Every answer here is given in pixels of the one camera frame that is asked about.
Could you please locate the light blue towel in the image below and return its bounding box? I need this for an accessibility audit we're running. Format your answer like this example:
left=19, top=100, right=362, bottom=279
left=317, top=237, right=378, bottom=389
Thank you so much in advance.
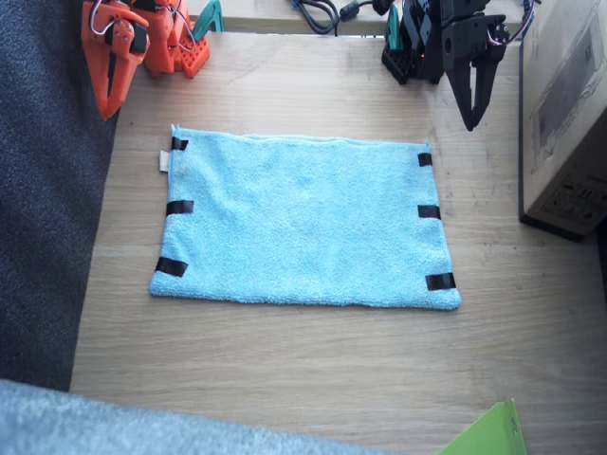
left=149, top=123, right=463, bottom=313

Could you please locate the green table clamp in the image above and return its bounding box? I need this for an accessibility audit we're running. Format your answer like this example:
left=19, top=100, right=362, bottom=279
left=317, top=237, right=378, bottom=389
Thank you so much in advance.
left=191, top=0, right=224, bottom=43
left=385, top=4, right=404, bottom=51

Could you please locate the brown cardboard box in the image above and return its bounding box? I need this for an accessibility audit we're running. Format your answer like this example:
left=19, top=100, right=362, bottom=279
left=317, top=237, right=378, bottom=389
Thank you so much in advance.
left=518, top=0, right=607, bottom=243

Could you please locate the grey fuzzy fabric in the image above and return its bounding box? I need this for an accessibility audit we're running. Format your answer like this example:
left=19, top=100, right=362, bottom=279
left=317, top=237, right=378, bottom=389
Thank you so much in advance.
left=0, top=377, right=397, bottom=455

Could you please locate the orange arm servo wire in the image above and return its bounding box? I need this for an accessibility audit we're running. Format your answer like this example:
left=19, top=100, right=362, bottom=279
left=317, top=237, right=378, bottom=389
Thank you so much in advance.
left=90, top=0, right=125, bottom=37

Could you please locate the black arm servo wire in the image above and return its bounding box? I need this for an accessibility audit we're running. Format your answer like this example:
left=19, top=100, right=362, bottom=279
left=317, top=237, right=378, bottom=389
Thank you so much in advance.
left=503, top=0, right=543, bottom=47

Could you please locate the black cable with ferrite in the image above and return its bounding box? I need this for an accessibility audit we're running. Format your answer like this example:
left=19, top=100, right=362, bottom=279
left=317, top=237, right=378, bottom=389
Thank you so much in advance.
left=287, top=0, right=404, bottom=37

